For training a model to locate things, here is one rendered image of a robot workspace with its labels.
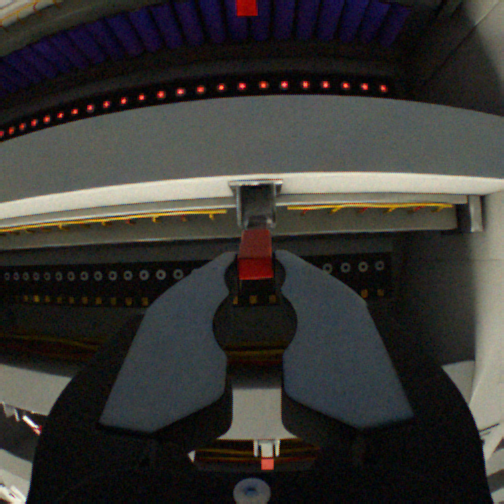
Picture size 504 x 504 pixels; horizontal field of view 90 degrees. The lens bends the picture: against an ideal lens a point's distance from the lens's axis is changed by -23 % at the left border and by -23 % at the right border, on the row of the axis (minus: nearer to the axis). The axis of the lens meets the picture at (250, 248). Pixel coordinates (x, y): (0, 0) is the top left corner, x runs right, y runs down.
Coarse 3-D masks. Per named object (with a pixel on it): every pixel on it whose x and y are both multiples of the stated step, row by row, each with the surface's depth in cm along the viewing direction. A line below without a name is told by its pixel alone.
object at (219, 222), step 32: (32, 224) 24; (64, 224) 24; (96, 224) 23; (128, 224) 23; (160, 224) 23; (192, 224) 23; (224, 224) 23; (288, 224) 23; (320, 224) 22; (352, 224) 22; (384, 224) 22; (416, 224) 22; (448, 224) 22
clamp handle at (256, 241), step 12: (252, 216) 18; (264, 216) 17; (252, 228) 15; (264, 228) 15; (252, 240) 13; (264, 240) 13; (240, 252) 12; (252, 252) 12; (264, 252) 12; (240, 264) 11; (252, 264) 11; (264, 264) 11; (240, 276) 11; (252, 276) 11; (264, 276) 11
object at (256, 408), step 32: (0, 352) 36; (32, 352) 35; (64, 352) 33; (256, 352) 34; (0, 384) 23; (32, 384) 23; (64, 384) 23; (256, 384) 31; (256, 416) 22; (256, 448) 23
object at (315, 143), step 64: (64, 128) 16; (128, 128) 16; (192, 128) 16; (256, 128) 16; (320, 128) 16; (384, 128) 15; (448, 128) 15; (0, 192) 16; (64, 192) 16; (128, 192) 18; (192, 192) 19; (320, 192) 20; (384, 192) 20; (448, 192) 20; (0, 256) 36; (64, 256) 36; (128, 256) 35; (192, 256) 35; (448, 256) 26
